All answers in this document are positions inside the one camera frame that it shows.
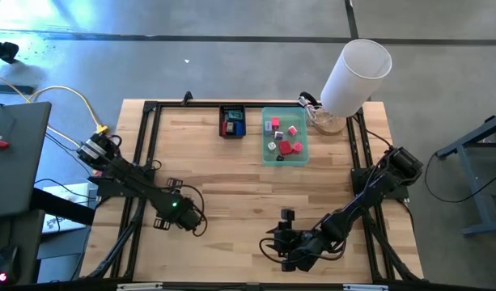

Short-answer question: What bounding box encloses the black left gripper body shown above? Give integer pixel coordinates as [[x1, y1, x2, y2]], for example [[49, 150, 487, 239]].
[[160, 189, 189, 221]]

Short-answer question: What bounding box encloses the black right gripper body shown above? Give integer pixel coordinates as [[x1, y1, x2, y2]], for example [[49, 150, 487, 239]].
[[278, 230, 309, 262]]

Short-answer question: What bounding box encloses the black mesh basket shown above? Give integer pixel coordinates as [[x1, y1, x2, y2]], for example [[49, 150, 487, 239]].
[[218, 103, 248, 140]]

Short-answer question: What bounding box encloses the white paper box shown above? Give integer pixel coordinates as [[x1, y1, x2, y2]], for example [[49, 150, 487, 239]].
[[40, 181, 98, 235]]

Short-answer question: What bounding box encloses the teal translucent plastic bin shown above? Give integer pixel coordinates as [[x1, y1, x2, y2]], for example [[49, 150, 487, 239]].
[[261, 105, 310, 167]]

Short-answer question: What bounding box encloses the black computer mouse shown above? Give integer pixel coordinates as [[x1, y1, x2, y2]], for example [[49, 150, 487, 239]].
[[0, 244, 21, 286]]

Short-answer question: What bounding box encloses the grey desk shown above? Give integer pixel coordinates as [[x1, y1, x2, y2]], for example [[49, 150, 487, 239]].
[[0, 100, 53, 219]]

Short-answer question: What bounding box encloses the white shade table lamp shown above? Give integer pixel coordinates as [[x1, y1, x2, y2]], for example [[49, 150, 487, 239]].
[[311, 38, 392, 136]]

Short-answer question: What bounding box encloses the grey metal cart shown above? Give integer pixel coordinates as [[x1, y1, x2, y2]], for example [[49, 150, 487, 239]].
[[435, 111, 496, 239]]

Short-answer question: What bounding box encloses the person's foot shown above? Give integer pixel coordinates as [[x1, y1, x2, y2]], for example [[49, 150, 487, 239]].
[[0, 39, 20, 65]]

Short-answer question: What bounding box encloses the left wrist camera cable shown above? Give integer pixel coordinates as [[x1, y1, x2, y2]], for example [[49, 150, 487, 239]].
[[178, 183, 209, 238]]

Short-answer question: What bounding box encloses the white plate on frame edge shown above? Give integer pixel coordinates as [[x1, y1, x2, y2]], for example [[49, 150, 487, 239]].
[[342, 284, 389, 291], [116, 282, 163, 291]]

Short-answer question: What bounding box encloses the black aluminium table frame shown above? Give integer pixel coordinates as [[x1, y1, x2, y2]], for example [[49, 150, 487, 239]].
[[79, 91, 425, 284]]

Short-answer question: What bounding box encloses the yellow extension cable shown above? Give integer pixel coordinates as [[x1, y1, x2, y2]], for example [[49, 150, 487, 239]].
[[0, 69, 110, 162]]

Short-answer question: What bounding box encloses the white bundled lamp cord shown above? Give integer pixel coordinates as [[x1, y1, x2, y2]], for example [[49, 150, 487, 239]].
[[298, 91, 325, 126]]

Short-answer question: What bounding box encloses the black power cable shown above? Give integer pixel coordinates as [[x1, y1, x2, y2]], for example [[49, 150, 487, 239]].
[[350, 115, 394, 150]]

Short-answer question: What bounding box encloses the black floor cable cover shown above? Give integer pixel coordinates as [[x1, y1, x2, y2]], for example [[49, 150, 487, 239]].
[[0, 83, 35, 95]]

